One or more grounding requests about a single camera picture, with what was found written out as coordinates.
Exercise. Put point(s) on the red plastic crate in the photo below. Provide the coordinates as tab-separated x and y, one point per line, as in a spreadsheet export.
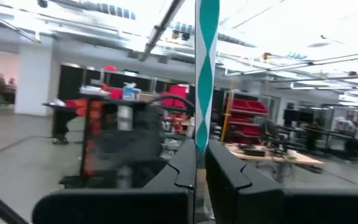
177	93

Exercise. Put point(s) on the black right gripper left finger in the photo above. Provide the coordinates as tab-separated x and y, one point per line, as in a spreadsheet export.
120	208

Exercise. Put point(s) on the red storage bins shelf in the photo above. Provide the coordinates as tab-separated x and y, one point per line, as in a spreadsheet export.
244	109

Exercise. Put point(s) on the parts bin rack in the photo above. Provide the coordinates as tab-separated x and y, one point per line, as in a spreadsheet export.
73	104

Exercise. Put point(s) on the black workstation desk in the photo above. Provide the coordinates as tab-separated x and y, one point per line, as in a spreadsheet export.
322	133

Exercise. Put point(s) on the blue white box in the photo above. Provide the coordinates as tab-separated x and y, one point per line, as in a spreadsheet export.
130	92

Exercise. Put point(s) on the grey ceiling pipe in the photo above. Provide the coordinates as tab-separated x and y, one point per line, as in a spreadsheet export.
160	31

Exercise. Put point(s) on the long wooden desk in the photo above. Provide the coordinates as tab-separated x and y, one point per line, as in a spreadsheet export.
275	155

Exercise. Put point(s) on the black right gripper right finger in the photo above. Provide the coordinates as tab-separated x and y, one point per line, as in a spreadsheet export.
291	208

